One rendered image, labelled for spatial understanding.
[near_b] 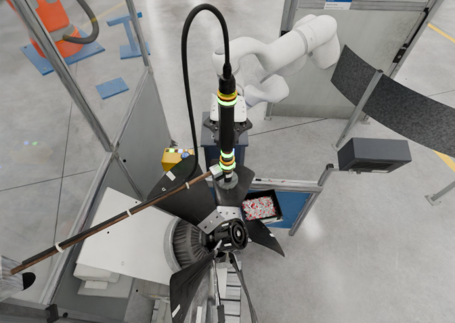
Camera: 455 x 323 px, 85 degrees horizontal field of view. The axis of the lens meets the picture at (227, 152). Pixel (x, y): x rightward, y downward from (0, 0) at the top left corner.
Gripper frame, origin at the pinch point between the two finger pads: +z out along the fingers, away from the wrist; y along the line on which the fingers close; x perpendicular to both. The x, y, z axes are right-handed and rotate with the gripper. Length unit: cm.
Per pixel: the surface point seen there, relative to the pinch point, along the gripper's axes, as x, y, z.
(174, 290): -25.5, 12.0, 32.6
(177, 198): -28.6, 16.9, 4.0
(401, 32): -58, -139, -178
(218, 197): -46.6, 4.1, -6.5
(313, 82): -114, -79, -179
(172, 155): -58, 32, -36
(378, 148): -42, -69, -34
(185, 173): -23.8, 14.6, -3.6
